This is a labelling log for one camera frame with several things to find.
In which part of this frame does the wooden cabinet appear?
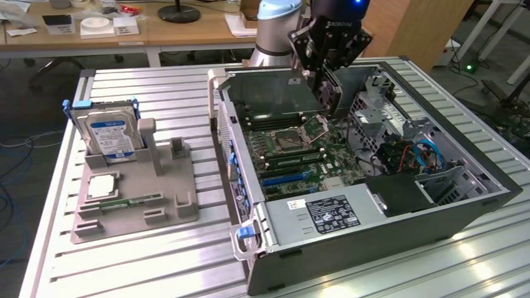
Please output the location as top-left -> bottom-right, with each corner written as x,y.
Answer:
362,0 -> 475,72

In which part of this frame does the grey power supply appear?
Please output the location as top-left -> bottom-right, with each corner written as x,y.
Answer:
264,183 -> 374,246

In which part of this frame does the blue expansion slot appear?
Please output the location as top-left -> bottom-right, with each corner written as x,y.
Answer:
259,173 -> 315,189

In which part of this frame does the black plastic shroud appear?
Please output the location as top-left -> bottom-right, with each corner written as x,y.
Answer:
366,173 -> 439,218

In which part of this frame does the open socket cover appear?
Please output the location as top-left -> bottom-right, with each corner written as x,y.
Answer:
300,114 -> 332,140

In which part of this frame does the hard disk with blue caddy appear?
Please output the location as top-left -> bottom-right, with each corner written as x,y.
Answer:
60,95 -> 146,165

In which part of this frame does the black equipment stand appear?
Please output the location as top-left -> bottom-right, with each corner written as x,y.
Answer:
479,79 -> 530,137

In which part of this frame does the white desk frame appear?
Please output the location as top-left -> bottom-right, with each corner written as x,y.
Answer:
453,0 -> 530,84

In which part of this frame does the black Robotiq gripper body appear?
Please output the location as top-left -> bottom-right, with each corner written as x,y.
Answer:
310,0 -> 373,65

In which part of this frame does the black power connector block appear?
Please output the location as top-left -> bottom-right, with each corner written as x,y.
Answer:
378,142 -> 405,175

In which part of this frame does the grey parts rack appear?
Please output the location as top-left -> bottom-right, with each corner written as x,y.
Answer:
69,117 -> 203,246

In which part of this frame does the silver disk bay cage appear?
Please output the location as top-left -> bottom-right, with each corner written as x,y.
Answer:
350,73 -> 415,159

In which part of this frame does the white paper slip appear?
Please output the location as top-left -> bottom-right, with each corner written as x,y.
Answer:
5,27 -> 39,37

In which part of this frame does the wooden desk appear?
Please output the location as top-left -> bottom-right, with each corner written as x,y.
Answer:
0,0 -> 374,60

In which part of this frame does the white box with black top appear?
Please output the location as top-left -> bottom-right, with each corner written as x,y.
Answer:
40,14 -> 78,36

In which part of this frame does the grey handle with blue tab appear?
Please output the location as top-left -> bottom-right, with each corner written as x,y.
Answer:
228,219 -> 266,262

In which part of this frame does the white labelled box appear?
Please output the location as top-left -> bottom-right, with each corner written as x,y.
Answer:
112,16 -> 139,37

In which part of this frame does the open black PC case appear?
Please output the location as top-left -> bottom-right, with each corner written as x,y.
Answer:
215,60 -> 525,297

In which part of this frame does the black chair base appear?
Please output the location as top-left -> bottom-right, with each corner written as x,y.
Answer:
24,54 -> 126,91

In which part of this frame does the black round lamp base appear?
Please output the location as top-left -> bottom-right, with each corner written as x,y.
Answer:
156,0 -> 203,24

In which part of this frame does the clear plastic bag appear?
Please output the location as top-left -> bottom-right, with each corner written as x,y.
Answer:
0,0 -> 36,29

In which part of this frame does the silver disk bay bracket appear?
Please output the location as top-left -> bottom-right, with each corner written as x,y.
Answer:
414,166 -> 494,208

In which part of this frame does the black RAM slot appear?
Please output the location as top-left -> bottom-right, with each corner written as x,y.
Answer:
250,122 -> 306,130
246,115 -> 303,124
244,112 -> 302,120
247,119 -> 304,127

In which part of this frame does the silver CPU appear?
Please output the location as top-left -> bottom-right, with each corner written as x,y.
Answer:
88,175 -> 118,199

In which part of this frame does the white paper stack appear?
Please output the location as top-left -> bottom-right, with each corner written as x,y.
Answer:
224,12 -> 260,38

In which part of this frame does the white roll on box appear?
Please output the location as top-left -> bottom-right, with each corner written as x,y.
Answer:
79,17 -> 116,40

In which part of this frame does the silver chipset heatsink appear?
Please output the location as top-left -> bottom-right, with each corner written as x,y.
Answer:
320,176 -> 349,191

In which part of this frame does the blue data wire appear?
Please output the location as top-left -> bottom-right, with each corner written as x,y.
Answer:
414,138 -> 446,171

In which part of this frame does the green motherboard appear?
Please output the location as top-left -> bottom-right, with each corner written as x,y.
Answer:
242,111 -> 367,201

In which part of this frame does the dark small object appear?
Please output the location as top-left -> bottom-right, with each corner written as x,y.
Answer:
99,0 -> 120,15

